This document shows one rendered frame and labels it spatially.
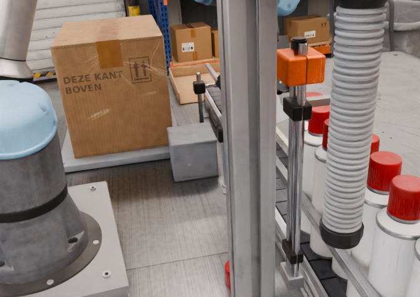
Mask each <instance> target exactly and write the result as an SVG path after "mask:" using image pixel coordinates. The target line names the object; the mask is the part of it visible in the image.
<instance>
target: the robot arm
mask: <svg viewBox="0 0 420 297"><path fill-rule="evenodd" d="M195 1H196V2H198V3H203V4H205V5H207V6H208V5H212V6H217V0H195ZM37 2H38V0H0V283H3V284H21V283H28V282H32V281H37V280H40V279H43V278H47V277H48V276H51V275H53V274H56V273H58V272H59V271H61V270H63V269H64V268H66V267H68V266H69V265H70V264H72V263H73V262H74V261H76V260H77V259H78V258H79V257H80V255H81V254H82V253H83V251H84V250H85V248H86V246H87V244H88V239H89V236H88V229H87V224H86V221H85V219H84V217H83V216H82V214H81V212H80V211H79V209H78V207H77V206H76V204H75V203H74V201H73V199H72V197H71V196H70V195H69V193H68V187H67V182H66V176H65V172H64V165H63V159H62V154H61V147H60V144H59V136H58V130H57V126H58V121H57V116H56V112H55V110H54V108H53V105H52V102H51V99H50V97H49V95H48V94H47V92H45V91H44V90H43V89H42V88H40V87H39V86H36V85H34V84H33V79H34V73H33V72H32V71H31V69H30V68H29V66H28V65H27V62H26V57H27V53H28V47H29V42H30V37H31V31H32V28H33V22H34V15H35V12H36V6H37ZM299 2H300V0H277V15H278V16H287V15H289V14H291V13H292V12H293V11H294V10H295V9H296V7H297V6H298V3H299ZM282 93H289V87H287V86H286V85H285V84H284V83H283V82H281V81H280V80H279V79H278V78H277V96H276V124H279V123H281V122H283V121H286V120H288V119H289V116H288V115H287V114H286V113H285V112H284V111H283V106H282V105H281V103H280V99H279V96H278V95H282Z"/></svg>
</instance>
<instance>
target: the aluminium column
mask: <svg viewBox="0 0 420 297"><path fill-rule="evenodd" d="M217 25H218V38H219V63H220V77H221V102H222V126H223V140H224V165H225V179H226V204H227V228H228V242H229V267H230V280H231V297H274V287H275V223H276V96H277V31H278V0H217Z"/></svg>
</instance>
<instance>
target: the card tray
mask: <svg viewBox="0 0 420 297"><path fill-rule="evenodd" d="M210 65H211V67H212V68H213V70H214V71H215V72H216V74H217V75H218V76H219V75H220V63H211V64H210ZM196 73H201V80H203V81H204V83H205V84H213V83H215V81H214V80H213V78H212V77H211V75H210V74H209V73H208V71H207V69H206V68H205V64H200V65H193V66H182V67H176V68H169V77H170V80H171V83H172V86H173V88H174V91H175V93H176V96H177V100H178V102H179V105H182V104H192V103H198V95H197V94H195V93H194V91H193V82H194V81H196Z"/></svg>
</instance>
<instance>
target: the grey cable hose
mask: <svg viewBox="0 0 420 297"><path fill-rule="evenodd" d="M336 1H337V3H338V4H339V6H338V7H337V8H336V11H337V12H338V14H336V19H337V20H338V21H336V22H335V26H336V27H337V28H336V29H335V34H337V35H335V37H334V40H335V43H334V48H335V50H334V52H333V54H334V57H333V62H334V63H333V65H332V68H333V71H332V75H333V77H332V79H331V81H332V84H331V88H332V90H331V98H330V100H331V102H330V110H329V112H330V115H329V127H328V131H329V132H328V139H327V156H326V159H327V160H326V172H325V175H326V177H325V183H324V202H323V212H322V217H321V219H320V220H319V230H320V234H321V238H322V240H323V241H324V242H325V243H326V244H327V245H329V246H331V247H333V248H337V249H351V248H354V247H356V246H357V245H358V244H359V242H360V240H361V238H362V236H363V232H364V225H363V222H362V220H363V209H364V200H365V193H366V182H367V178H368V167H369V157H370V152H371V141H372V134H373V122H374V115H375V108H376V105H375V104H376V97H377V90H378V82H379V78H378V77H379V70H380V64H379V63H380V62H381V58H380V56H381V54H382V51H381V49H382V48H383V44H382V42H383V39H384V37H383V36H382V35H383V34H384V29H383V27H384V26H385V22H384V21H383V20H384V19H385V18H386V14H385V13H384V12H386V11H387V6H385V4H386V2H387V1H388V0H336Z"/></svg>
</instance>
